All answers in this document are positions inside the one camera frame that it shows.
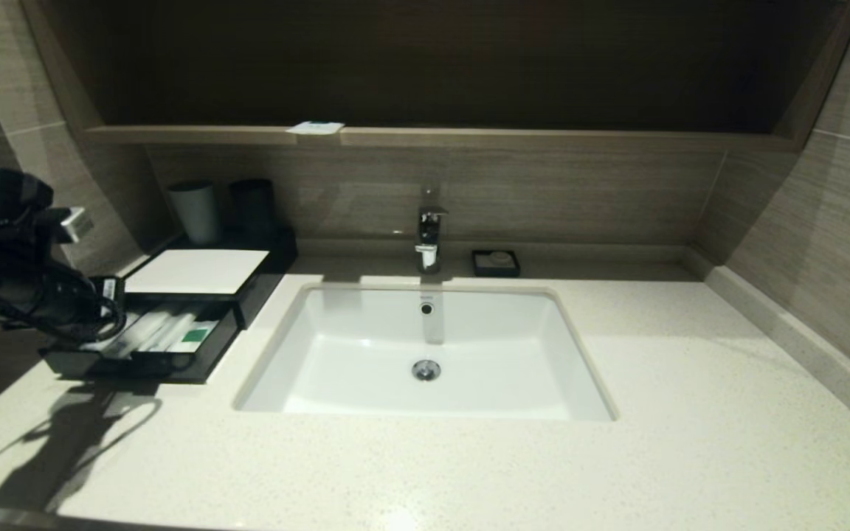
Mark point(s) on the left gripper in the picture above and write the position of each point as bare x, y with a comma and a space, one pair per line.
49, 299

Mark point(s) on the white toothbrush packet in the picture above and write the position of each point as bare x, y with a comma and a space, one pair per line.
148, 328

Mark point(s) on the black amenity tray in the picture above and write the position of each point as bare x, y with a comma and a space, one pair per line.
174, 369

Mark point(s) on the white rectangular plate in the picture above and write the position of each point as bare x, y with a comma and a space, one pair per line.
196, 271

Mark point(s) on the black amenity box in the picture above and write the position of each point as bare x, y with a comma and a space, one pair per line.
266, 276

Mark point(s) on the wide white printed sachet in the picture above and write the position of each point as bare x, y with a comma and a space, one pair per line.
200, 339

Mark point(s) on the grey plastic cup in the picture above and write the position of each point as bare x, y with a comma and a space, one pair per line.
194, 212

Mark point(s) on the black plastic cup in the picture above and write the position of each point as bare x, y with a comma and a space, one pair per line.
252, 209

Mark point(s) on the chrome sink drain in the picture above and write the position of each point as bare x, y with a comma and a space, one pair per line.
426, 370

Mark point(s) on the chrome faucet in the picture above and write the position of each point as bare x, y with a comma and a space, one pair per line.
429, 232

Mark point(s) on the white sink basin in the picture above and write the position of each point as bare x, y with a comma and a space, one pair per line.
499, 354

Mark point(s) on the round soap bar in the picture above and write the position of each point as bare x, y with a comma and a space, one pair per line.
499, 258

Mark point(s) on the black soap dish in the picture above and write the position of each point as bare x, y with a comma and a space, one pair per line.
513, 268

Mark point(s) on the wooden wall shelf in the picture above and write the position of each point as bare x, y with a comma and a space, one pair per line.
543, 139

